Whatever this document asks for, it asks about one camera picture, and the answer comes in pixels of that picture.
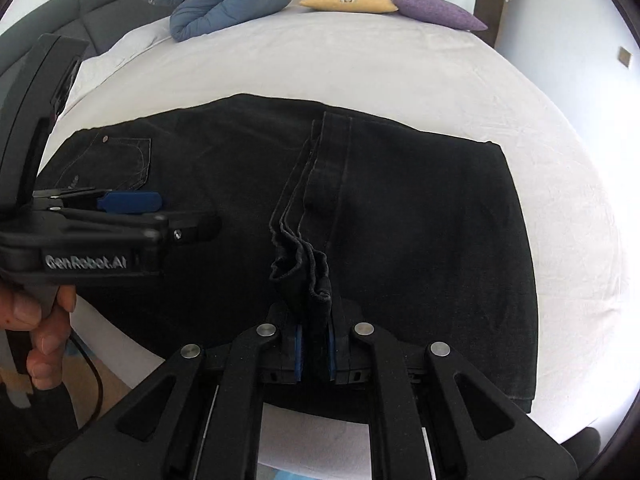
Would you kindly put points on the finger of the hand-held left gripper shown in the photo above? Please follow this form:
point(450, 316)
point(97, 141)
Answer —
point(132, 201)
point(190, 230)

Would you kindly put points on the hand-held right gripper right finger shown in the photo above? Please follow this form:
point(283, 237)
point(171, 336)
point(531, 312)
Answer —
point(331, 360)

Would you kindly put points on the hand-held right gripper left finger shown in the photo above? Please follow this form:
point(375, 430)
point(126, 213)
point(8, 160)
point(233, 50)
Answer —
point(298, 355)

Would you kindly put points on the black denim pants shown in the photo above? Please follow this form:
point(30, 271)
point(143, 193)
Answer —
point(425, 235)

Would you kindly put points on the person's left hand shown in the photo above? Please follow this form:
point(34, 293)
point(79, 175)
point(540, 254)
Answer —
point(50, 342)

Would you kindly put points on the white pillow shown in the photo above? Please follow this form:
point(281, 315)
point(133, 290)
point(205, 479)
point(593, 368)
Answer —
point(130, 40)

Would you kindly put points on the grey padded headboard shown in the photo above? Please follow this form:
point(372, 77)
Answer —
point(60, 10)

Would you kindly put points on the bed with white sheet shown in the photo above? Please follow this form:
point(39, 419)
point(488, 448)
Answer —
point(350, 60)

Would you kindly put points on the purple cushion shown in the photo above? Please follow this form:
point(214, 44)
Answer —
point(440, 12)

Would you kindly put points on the brown door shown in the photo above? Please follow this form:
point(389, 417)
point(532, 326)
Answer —
point(487, 10)

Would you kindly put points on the brown wall socket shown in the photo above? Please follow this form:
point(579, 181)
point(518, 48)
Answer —
point(625, 56)

